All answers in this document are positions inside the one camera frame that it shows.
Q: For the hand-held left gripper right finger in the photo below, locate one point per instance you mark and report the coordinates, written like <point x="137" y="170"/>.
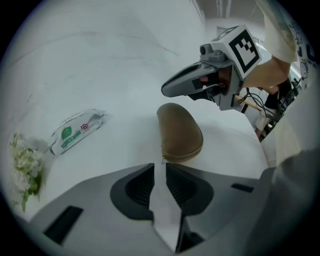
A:
<point x="215" y="200"/>

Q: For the person's grey trousers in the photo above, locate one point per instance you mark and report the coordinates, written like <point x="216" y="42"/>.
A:
<point x="290" y="200"/>

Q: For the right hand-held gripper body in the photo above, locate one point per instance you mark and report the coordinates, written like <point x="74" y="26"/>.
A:
<point x="243" y="50"/>

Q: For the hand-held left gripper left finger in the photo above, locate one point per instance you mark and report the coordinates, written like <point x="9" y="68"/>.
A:
<point x="95" y="200"/>

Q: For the person's right hand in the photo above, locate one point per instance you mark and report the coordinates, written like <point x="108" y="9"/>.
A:
<point x="225" y="78"/>

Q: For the person's right forearm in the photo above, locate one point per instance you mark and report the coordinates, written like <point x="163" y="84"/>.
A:
<point x="268" y="72"/>

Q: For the white flower bouquet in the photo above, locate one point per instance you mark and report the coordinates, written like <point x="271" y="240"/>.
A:
<point x="26" y="162"/>

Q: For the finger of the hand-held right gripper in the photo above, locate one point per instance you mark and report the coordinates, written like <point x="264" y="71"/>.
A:
<point x="180" y="81"/>

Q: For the white wet wipes packet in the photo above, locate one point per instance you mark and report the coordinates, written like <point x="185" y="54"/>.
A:
<point x="75" y="131"/>

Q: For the brown glasses case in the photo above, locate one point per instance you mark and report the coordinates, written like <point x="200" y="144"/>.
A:
<point x="178" y="133"/>

